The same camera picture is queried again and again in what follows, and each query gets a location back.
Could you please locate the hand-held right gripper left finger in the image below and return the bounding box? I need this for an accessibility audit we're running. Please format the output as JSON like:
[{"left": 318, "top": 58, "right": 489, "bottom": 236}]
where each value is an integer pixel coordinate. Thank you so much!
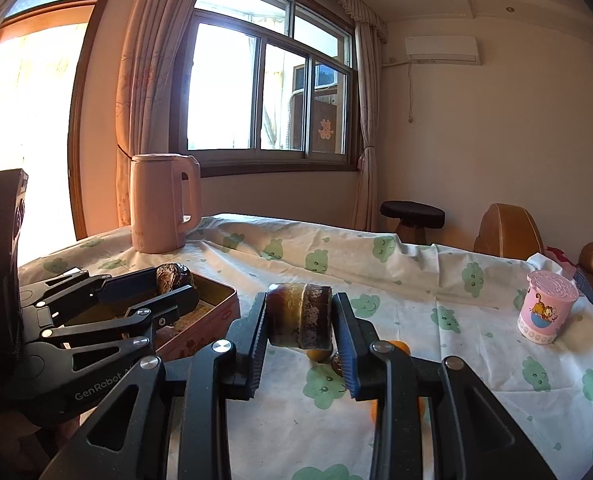
[{"left": 39, "top": 290, "right": 270, "bottom": 480}]

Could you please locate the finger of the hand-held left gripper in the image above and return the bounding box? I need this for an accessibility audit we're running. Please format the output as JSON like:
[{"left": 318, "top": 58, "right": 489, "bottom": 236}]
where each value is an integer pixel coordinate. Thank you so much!
[
  {"left": 25, "top": 284, "right": 200, "bottom": 369},
  {"left": 20, "top": 269, "right": 160, "bottom": 318}
]

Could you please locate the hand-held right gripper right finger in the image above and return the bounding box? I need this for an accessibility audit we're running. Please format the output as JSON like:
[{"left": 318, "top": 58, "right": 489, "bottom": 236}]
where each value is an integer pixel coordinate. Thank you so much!
[{"left": 330, "top": 291, "right": 560, "bottom": 480}]

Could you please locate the rectangular metal tin box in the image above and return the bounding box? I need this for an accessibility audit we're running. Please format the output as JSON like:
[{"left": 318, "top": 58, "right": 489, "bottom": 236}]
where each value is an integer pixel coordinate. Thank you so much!
[{"left": 96, "top": 271, "right": 240, "bottom": 362}]

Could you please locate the pink electric kettle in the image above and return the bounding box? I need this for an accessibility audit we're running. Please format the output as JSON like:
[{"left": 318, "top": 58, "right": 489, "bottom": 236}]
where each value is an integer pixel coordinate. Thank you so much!
[{"left": 129, "top": 152, "right": 202, "bottom": 255}]

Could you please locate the white green-print tablecloth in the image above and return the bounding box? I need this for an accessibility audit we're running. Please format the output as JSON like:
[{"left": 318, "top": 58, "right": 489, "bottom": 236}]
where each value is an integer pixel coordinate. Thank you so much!
[{"left": 19, "top": 212, "right": 593, "bottom": 480}]

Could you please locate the glass balcony door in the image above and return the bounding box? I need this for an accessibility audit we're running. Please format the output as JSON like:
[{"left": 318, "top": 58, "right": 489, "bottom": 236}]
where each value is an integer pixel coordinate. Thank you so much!
[{"left": 0, "top": 0, "right": 102, "bottom": 267}]

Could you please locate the dark round stool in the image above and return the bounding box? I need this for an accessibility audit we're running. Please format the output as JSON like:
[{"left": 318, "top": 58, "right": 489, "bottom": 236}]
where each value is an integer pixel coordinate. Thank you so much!
[{"left": 379, "top": 200, "right": 446, "bottom": 246}]

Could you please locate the brown leather armchair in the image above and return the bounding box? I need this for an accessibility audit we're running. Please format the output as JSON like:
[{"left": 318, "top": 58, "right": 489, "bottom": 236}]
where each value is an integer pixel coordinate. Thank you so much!
[{"left": 473, "top": 203, "right": 547, "bottom": 261}]

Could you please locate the wide pink curtain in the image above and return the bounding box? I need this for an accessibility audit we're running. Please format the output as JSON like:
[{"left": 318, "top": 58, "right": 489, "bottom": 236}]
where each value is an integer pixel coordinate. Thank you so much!
[{"left": 114, "top": 0, "right": 212, "bottom": 228}]

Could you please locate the pink cartoon cup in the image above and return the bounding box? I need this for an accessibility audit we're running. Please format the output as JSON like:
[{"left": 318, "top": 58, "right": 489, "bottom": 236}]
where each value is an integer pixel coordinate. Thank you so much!
[{"left": 517, "top": 270, "right": 580, "bottom": 346}]

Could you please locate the narrow pink curtain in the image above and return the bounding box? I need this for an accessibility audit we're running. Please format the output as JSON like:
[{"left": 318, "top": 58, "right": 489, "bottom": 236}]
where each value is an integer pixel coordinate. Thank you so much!
[{"left": 351, "top": 20, "right": 388, "bottom": 233}]

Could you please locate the sliding glass window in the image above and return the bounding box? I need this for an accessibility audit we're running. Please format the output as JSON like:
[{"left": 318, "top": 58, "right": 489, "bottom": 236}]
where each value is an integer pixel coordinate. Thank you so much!
[{"left": 176, "top": 0, "right": 362, "bottom": 178}]

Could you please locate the pink flowered pillow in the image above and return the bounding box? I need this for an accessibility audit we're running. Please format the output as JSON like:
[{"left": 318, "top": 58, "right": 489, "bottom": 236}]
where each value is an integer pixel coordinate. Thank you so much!
[{"left": 545, "top": 246, "right": 576, "bottom": 267}]

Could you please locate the white air conditioner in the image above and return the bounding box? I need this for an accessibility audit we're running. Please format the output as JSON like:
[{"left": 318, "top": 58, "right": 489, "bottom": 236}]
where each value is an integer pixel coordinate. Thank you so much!
[{"left": 405, "top": 36, "right": 482, "bottom": 66}]

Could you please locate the air conditioner cord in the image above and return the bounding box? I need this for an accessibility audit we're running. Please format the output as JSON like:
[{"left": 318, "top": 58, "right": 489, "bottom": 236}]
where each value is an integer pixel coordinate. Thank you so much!
[{"left": 383, "top": 57, "right": 416, "bottom": 123}]

